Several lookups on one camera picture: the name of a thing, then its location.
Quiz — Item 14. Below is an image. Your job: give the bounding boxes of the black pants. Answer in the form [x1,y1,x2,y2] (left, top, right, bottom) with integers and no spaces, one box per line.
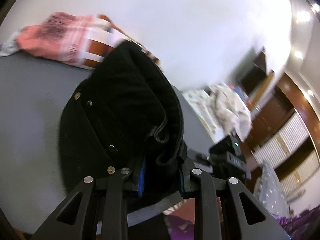
[59,41,187,208]

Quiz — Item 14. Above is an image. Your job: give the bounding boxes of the white dotted bedding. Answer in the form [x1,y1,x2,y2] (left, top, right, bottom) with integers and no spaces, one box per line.
[182,83,252,142]

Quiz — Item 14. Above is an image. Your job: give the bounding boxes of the brown wooden wardrobe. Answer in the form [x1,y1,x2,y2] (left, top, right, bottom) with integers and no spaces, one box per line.
[241,74,319,190]

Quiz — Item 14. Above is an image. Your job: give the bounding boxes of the grey mesh mattress pad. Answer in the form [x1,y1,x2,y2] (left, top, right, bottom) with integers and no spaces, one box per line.
[1,53,91,234]

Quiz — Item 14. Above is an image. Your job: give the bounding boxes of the pink checked pillow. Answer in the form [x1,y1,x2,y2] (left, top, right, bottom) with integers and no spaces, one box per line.
[15,12,160,70]

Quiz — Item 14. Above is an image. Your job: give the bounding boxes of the light grey striped cloth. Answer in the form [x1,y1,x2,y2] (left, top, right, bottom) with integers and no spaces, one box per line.
[0,29,22,57]

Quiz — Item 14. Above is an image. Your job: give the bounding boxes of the wall mirror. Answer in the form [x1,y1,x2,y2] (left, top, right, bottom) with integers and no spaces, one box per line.
[237,47,267,95]

